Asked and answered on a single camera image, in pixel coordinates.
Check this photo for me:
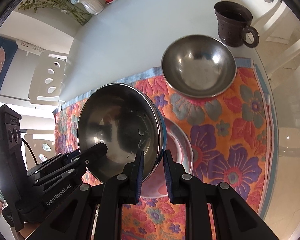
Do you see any pink bow bowl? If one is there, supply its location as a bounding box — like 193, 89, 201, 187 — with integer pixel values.
141, 118, 194, 199

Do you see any blue steel bowl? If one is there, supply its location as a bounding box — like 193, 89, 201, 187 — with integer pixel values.
77, 83, 167, 183

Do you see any red steel bowl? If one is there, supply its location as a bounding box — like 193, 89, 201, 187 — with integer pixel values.
161, 35, 237, 99

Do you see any floral orange quilted mat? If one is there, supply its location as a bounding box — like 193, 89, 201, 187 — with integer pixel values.
53, 58, 272, 239

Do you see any white ribbed vase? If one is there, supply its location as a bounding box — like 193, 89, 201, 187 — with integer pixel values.
79, 0, 104, 15

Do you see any green flower stems vase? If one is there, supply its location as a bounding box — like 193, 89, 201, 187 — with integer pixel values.
18, 0, 91, 25

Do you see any dark brown ceramic mug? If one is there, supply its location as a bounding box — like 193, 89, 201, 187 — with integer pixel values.
214, 1, 260, 48

